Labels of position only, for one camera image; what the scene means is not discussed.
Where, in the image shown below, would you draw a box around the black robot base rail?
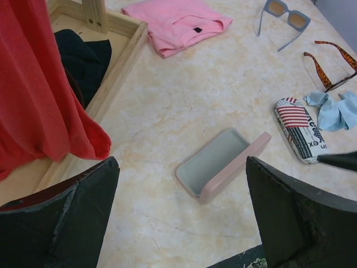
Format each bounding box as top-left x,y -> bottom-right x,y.
210,245 -> 267,267

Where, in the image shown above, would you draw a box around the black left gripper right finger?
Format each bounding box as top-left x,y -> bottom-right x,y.
245,156 -> 356,267

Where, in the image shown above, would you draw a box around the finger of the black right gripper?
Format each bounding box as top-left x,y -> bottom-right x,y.
317,151 -> 357,171

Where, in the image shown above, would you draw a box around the folded pink shirt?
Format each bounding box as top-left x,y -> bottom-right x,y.
121,0 -> 233,59

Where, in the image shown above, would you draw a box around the flag newspaper print glasses case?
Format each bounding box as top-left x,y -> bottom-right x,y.
273,97 -> 328,164

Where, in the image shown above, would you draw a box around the grey blue frame sunglasses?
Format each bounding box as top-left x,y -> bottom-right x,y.
256,0 -> 312,52

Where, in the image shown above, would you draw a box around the light blue cleaning cloth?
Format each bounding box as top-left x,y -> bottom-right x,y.
304,91 -> 356,131

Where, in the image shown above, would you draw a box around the dark navy garment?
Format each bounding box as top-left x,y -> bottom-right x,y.
54,29 -> 112,108

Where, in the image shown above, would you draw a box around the red hanging shirt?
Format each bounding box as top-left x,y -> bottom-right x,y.
1,1 -> 112,179

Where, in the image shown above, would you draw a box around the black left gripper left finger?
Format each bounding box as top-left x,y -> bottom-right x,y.
1,156 -> 120,267

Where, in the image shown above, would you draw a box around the pink glasses case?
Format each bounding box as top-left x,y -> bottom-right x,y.
175,128 -> 271,204

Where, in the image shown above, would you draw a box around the tortoiseshell brown sunglasses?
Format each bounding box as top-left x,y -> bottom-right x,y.
303,40 -> 356,93

